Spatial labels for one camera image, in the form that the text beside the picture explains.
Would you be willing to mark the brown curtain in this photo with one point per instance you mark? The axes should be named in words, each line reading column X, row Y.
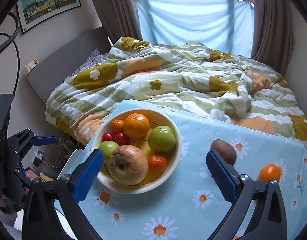
column 119, row 18
column 273, row 34

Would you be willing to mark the small mandarin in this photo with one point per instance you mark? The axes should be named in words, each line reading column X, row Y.
column 157, row 162
column 117, row 126

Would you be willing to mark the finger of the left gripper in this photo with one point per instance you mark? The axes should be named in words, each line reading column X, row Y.
column 26, row 176
column 22, row 142

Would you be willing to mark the large red-yellow apple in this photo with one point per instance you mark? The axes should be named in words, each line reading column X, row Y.
column 128, row 165

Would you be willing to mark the large orange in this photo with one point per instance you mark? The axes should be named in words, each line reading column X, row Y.
column 136, row 125

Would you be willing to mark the grey headboard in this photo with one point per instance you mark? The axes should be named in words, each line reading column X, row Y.
column 51, row 72

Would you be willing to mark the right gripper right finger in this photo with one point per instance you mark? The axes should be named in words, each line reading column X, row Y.
column 268, row 220

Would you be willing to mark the blue daisy tablecloth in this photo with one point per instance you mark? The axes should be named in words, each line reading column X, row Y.
column 189, row 205

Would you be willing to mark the green striped floral duvet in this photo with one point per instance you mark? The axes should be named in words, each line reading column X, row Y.
column 190, row 77

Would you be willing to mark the medium orange near kiwi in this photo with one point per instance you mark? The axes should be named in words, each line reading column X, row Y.
column 270, row 171

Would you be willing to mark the cream oval duck plate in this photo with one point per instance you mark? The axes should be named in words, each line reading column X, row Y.
column 153, row 179

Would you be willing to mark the brown kiwi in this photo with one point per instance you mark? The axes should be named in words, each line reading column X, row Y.
column 225, row 150

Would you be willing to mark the right brown curtain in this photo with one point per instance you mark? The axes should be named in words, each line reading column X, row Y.
column 273, row 34

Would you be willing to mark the green apple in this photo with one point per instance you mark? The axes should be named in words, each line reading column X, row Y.
column 161, row 139
column 107, row 147

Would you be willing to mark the framed houses picture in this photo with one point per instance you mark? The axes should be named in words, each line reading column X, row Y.
column 33, row 12

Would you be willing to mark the red cherry tomato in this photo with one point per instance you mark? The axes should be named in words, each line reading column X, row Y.
column 107, row 136
column 121, row 139

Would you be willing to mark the left brown curtain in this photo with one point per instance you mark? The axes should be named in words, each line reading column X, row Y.
column 119, row 18

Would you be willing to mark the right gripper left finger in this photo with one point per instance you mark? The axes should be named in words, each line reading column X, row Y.
column 40, row 220

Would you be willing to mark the white wall socket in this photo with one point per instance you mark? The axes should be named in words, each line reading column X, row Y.
column 30, row 66

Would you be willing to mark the light blue window cloth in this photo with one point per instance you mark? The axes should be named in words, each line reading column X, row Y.
column 225, row 25

